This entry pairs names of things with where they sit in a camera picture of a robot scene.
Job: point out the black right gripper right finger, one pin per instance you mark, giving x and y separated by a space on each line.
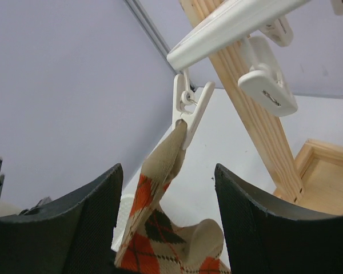
265 234

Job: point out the wooden hanging rack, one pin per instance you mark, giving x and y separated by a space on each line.
314 177

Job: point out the white plastic clip hanger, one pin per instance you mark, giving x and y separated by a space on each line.
295 45

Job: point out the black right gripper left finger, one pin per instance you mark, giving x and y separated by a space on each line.
72 234

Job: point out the argyle patterned sock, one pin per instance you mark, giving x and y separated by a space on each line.
152 243

